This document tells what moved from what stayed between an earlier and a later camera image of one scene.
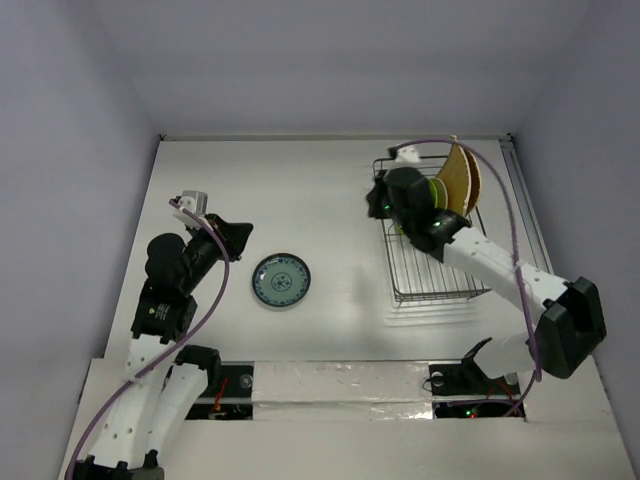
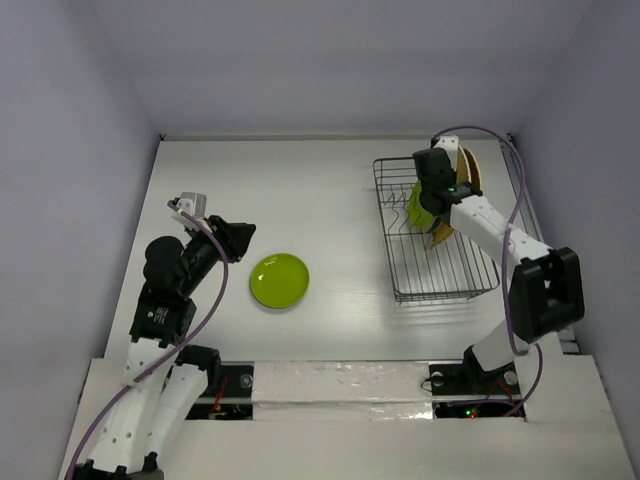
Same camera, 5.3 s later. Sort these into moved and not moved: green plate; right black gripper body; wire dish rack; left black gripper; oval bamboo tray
Moved: right black gripper body; green plate
Not moved: wire dish rack; oval bamboo tray; left black gripper
